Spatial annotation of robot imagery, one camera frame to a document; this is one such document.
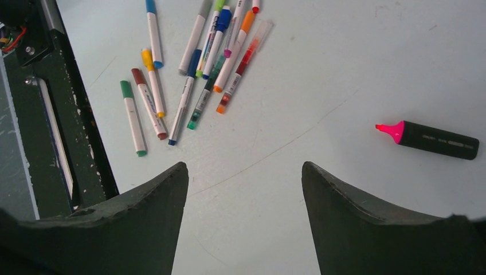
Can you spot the green gel pen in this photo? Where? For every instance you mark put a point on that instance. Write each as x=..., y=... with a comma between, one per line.
x=205, y=95

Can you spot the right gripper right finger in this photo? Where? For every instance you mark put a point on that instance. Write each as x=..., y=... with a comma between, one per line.
x=355, y=232

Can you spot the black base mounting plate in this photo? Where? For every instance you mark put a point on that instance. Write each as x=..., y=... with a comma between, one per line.
x=67, y=162

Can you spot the grey capped marker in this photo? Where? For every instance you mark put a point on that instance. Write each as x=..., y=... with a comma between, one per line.
x=194, y=36

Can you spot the lime green capped marker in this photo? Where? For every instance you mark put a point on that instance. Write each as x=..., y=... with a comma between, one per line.
x=209, y=38

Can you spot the yellow capped marker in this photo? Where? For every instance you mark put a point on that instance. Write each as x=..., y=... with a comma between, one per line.
x=148, y=63

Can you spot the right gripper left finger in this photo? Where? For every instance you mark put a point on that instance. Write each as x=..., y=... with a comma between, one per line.
x=133, y=233

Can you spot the grey cable duct rail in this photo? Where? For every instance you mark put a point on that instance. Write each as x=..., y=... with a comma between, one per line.
x=17, y=196

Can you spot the magenta capped marker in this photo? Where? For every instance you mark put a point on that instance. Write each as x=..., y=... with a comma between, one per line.
x=233, y=28

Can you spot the black pink highlighter body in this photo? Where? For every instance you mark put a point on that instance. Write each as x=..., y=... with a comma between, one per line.
x=430, y=139

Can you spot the red capped white marker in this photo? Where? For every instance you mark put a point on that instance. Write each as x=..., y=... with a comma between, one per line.
x=256, y=6

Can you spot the light blue capped marker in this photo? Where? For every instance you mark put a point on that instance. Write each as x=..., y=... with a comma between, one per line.
x=154, y=34

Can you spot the red gel pen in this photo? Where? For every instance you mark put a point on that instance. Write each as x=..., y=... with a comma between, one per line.
x=257, y=40

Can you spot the orange capped marker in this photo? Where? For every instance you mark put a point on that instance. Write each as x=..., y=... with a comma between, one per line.
x=229, y=63

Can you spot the brown capped marker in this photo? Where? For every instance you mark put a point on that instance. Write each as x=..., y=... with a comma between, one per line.
x=149, y=103

